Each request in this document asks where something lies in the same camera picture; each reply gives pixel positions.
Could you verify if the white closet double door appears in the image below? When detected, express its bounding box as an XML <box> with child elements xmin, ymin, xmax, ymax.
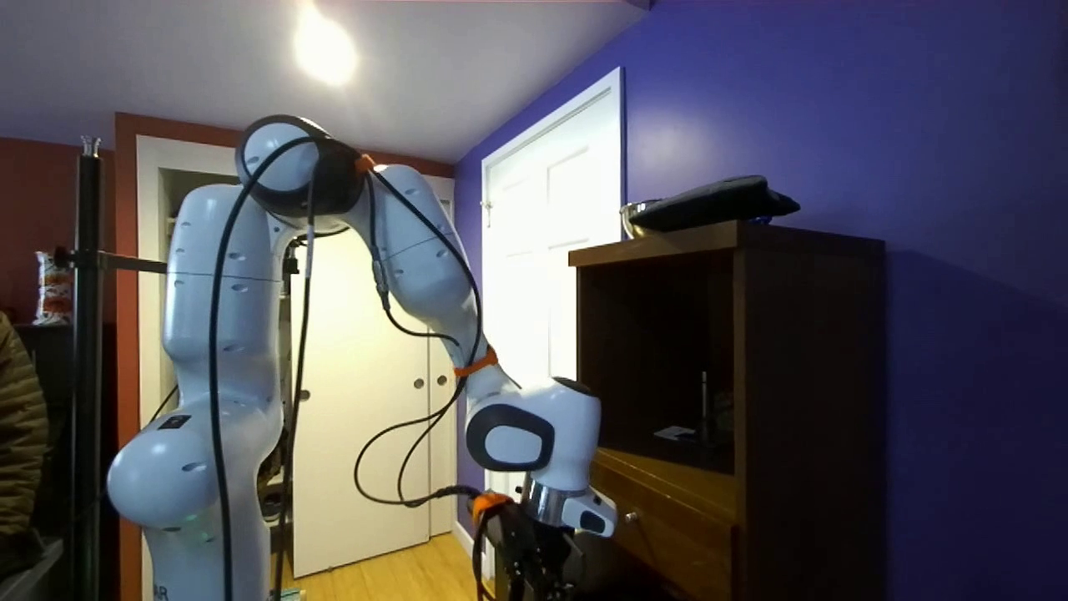
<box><xmin>292</xmin><ymin>176</ymin><xmax>460</xmax><ymax>580</ymax></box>

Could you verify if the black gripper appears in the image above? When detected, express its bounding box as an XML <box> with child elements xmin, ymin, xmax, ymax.
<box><xmin>489</xmin><ymin>505</ymin><xmax>584</xmax><ymax>601</ymax></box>

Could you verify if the black camera stand pole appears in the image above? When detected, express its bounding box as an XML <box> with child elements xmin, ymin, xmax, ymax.
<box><xmin>59</xmin><ymin>132</ymin><xmax>171</xmax><ymax>601</ymax></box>

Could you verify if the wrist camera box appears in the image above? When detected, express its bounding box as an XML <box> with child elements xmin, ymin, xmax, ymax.
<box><xmin>530</xmin><ymin>480</ymin><xmax>620</xmax><ymax>540</ymax></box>

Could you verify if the flat black object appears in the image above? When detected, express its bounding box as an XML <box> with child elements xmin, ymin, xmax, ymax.
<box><xmin>620</xmin><ymin>174</ymin><xmax>804</xmax><ymax>237</ymax></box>

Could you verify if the brown wooden cabinet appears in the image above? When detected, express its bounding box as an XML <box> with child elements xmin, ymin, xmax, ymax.
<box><xmin>567</xmin><ymin>217</ymin><xmax>890</xmax><ymax>601</ymax></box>

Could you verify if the round ceiling light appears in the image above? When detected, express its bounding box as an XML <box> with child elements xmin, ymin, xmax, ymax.
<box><xmin>292</xmin><ymin>0</ymin><xmax>365</xmax><ymax>90</ymax></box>

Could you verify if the white panel door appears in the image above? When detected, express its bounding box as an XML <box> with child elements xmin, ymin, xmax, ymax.
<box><xmin>476</xmin><ymin>68</ymin><xmax>629</xmax><ymax>560</ymax></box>

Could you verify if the brown wooden drawer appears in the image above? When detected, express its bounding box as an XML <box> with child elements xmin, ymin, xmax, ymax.
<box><xmin>584</xmin><ymin>530</ymin><xmax>742</xmax><ymax>601</ymax></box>
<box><xmin>592</xmin><ymin>448</ymin><xmax>742</xmax><ymax>580</ymax></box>

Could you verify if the black cable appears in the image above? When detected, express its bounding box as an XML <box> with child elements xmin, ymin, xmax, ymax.
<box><xmin>207</xmin><ymin>115</ymin><xmax>497</xmax><ymax>601</ymax></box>

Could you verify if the orange band on arm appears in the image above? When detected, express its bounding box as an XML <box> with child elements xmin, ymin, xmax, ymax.
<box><xmin>450</xmin><ymin>346</ymin><xmax>500</xmax><ymax>384</ymax></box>

